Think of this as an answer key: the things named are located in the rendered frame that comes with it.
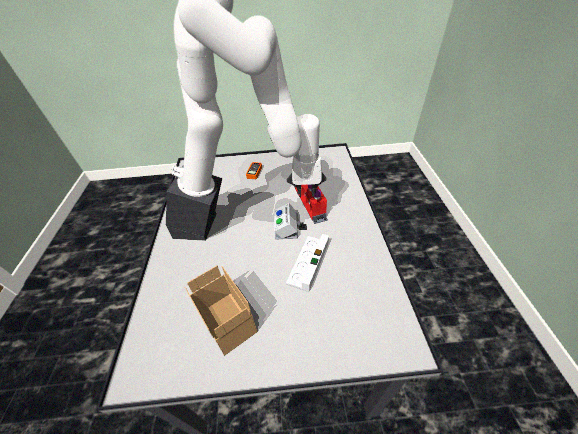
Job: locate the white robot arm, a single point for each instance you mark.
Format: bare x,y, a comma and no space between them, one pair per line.
252,48

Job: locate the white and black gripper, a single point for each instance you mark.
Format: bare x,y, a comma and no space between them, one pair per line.
305,174

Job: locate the orange digital multimeter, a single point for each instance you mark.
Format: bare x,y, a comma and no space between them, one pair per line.
254,170

